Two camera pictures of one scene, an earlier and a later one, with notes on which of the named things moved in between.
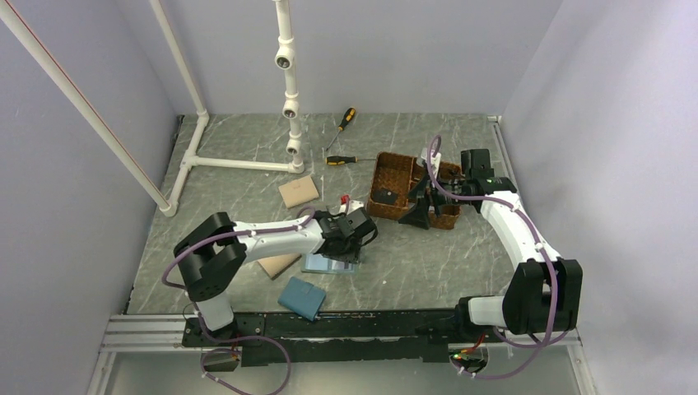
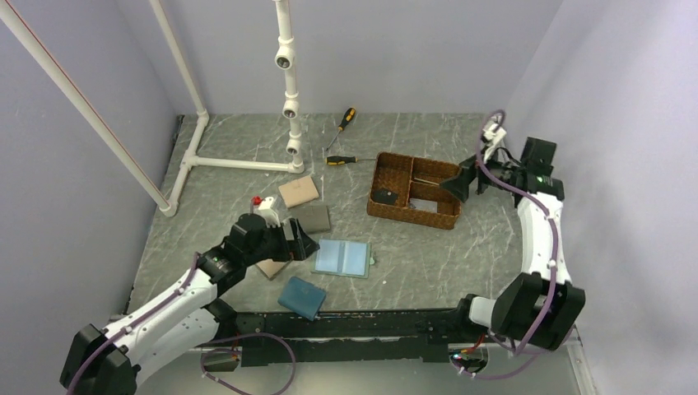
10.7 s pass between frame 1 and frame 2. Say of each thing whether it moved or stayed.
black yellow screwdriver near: stayed
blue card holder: stayed
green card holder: moved
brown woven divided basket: stayed
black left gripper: moved
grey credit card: stayed
